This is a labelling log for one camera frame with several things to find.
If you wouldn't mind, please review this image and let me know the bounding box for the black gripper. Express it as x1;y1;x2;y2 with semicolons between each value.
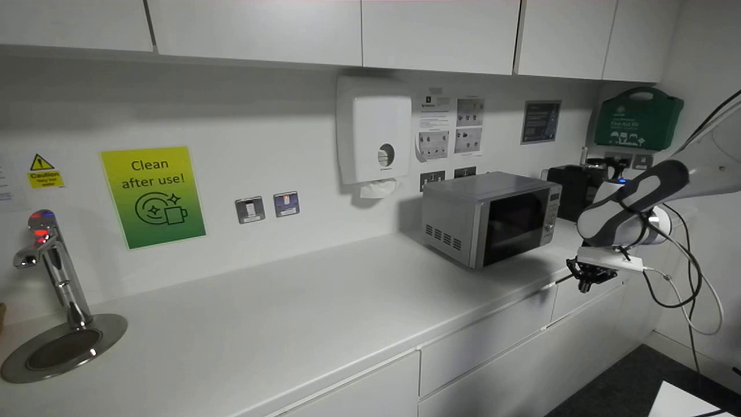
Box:
564;260;621;297

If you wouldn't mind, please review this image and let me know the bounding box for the silver microwave oven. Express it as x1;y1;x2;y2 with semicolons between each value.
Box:
419;170;564;273

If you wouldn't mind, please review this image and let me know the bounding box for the white cabinet drawer front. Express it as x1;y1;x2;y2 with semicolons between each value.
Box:
549;265;629;325
419;284;558;399

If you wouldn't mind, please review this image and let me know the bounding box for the black coffee machine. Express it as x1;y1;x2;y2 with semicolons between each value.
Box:
553;162;612;226

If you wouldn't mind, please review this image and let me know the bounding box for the tall white drawer front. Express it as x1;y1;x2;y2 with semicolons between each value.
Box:
416;281;655;417

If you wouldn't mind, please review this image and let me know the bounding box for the green first aid kit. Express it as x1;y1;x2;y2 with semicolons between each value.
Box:
589;87;684;154

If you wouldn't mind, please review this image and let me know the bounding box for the coffee pod picture sheet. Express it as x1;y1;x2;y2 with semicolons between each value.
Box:
453;97;486;128
453;125;486;156
415;128;452;165

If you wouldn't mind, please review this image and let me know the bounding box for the white printed notice sheet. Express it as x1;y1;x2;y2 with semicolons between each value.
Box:
415;87;453;133

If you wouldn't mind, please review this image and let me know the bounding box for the white upper cabinet door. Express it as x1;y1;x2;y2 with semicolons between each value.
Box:
514;0;621;83
600;0;684;87
359;0;523;80
0;0;155;57
145;0;366;70

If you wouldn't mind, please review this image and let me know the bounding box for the white base cabinet door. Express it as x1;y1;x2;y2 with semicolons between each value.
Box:
272;351;421;417

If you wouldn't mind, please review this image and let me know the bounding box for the white paper towel dispenser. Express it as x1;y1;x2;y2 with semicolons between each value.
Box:
336;75;415;209

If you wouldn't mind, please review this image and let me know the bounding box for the green clean after use sign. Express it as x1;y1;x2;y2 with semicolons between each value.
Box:
98;147;207;251

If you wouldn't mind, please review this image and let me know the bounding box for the round steel drain tray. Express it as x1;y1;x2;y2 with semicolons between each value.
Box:
0;311;129;386

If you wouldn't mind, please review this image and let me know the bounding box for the chrome water tap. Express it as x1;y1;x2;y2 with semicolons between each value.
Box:
12;207;94;333

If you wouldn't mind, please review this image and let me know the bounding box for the yellow warning sign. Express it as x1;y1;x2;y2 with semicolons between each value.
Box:
28;150;66;193

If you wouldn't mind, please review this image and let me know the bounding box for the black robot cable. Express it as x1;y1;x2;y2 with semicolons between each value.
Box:
612;198;728;375

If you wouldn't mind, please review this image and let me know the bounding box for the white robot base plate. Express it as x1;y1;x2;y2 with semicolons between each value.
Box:
645;377;741;417

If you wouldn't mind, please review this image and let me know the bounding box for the dark framed wall notice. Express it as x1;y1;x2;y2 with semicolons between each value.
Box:
520;97;564;147

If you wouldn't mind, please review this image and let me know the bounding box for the steel wall socket plate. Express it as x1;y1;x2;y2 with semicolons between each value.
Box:
271;190;302;221

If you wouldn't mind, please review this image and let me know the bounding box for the steel wall switch plate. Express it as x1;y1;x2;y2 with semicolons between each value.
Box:
233;194;265;228

